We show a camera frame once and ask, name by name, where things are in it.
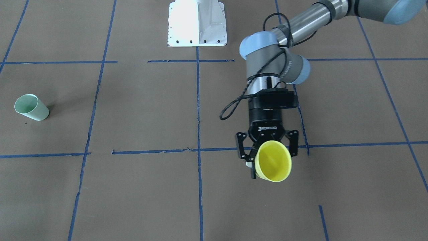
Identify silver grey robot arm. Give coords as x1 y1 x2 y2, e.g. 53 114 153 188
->
220 0 426 182

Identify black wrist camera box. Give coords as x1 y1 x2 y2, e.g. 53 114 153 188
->
249 88 298 110

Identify light green plastic cup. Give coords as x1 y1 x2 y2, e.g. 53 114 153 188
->
14 94 49 122

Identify white metal mount base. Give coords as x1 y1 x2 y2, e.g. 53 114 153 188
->
167 0 228 47

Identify yellow plastic cup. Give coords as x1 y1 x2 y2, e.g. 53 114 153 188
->
255 140 292 182

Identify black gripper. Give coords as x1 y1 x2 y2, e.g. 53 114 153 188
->
235 96 299 180

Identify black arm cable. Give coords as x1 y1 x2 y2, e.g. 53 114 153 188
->
219 13 317 121

